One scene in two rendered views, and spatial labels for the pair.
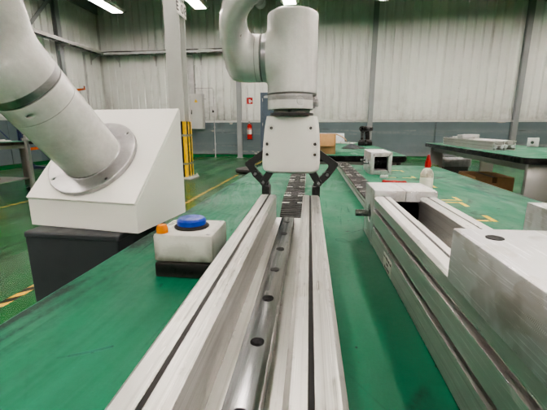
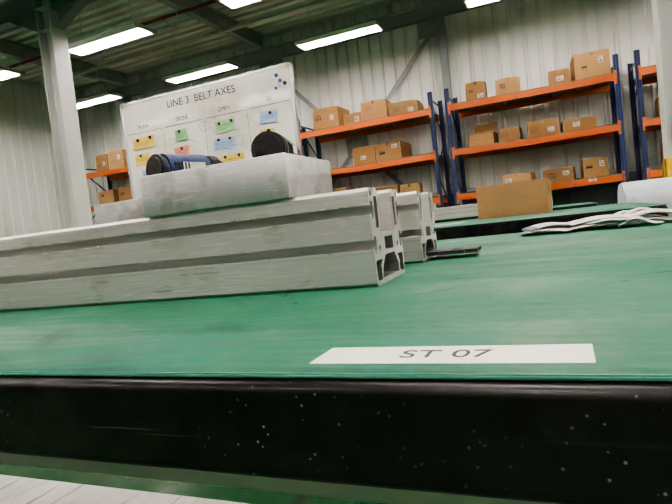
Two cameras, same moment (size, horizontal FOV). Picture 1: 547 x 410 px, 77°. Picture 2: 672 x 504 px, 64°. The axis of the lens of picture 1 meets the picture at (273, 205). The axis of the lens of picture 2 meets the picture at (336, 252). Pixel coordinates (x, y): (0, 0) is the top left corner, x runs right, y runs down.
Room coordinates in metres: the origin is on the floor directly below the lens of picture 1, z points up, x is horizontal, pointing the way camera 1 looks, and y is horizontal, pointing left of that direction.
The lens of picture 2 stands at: (-0.31, 0.55, 0.84)
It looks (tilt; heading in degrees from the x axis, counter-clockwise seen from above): 3 degrees down; 285
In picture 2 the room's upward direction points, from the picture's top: 7 degrees counter-clockwise
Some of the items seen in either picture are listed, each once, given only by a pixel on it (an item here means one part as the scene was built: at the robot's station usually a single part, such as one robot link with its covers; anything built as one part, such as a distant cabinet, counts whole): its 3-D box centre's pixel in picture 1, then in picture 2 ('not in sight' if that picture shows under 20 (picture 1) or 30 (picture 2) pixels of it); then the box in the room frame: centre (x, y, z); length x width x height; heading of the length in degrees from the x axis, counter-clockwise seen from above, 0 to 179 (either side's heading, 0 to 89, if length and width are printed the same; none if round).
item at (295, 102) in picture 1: (293, 104); not in sight; (0.62, -0.03, 1.01); 0.09 x 0.08 x 0.03; 84
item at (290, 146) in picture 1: (291, 141); not in sight; (0.62, -0.03, 0.95); 0.10 x 0.07 x 0.11; 84
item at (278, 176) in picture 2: not in sight; (242, 201); (-0.08, 0.04, 0.87); 0.16 x 0.11 x 0.07; 174
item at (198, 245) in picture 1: (199, 246); not in sight; (0.46, 0.11, 0.81); 0.10 x 0.08 x 0.06; 84
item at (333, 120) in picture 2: not in sight; (375, 181); (1.64, -10.14, 1.58); 2.83 x 0.98 x 3.15; 172
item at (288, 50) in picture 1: (290, 54); not in sight; (0.62, -0.03, 1.10); 0.09 x 0.08 x 0.13; 84
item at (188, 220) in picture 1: (191, 224); not in sight; (0.46, 0.11, 0.84); 0.04 x 0.04 x 0.02
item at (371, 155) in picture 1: (375, 162); not in sight; (1.51, -0.45, 0.83); 0.11 x 0.10 x 0.10; 86
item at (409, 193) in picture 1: (390, 212); not in sight; (0.60, -0.21, 0.83); 0.12 x 0.09 x 0.10; 84
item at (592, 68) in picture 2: not in sight; (534, 158); (-1.33, -9.73, 1.59); 2.83 x 0.98 x 3.17; 172
